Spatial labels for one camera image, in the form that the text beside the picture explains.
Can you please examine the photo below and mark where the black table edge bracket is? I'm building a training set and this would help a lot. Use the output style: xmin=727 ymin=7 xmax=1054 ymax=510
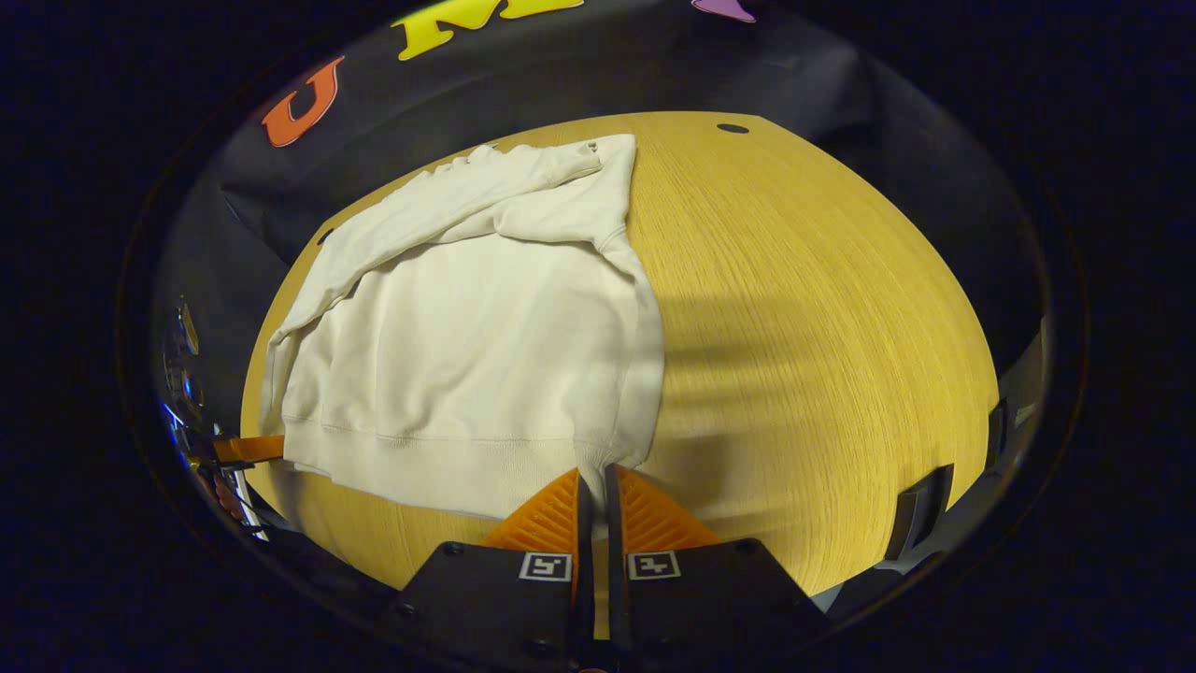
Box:
xmin=883 ymin=464 xmax=956 ymax=562

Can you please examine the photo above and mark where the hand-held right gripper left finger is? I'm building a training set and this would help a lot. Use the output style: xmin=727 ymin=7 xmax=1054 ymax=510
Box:
xmin=377 ymin=465 xmax=596 ymax=669

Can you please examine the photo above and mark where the cream white sweatshirt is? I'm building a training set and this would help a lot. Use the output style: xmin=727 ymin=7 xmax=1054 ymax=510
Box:
xmin=259 ymin=133 xmax=666 ymax=522

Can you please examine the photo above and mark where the black backdrop cloth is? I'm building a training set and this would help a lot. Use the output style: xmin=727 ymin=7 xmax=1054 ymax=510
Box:
xmin=154 ymin=0 xmax=1047 ymax=440

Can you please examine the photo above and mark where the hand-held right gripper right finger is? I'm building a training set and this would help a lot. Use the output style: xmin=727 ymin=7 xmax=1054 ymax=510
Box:
xmin=604 ymin=463 xmax=833 ymax=666

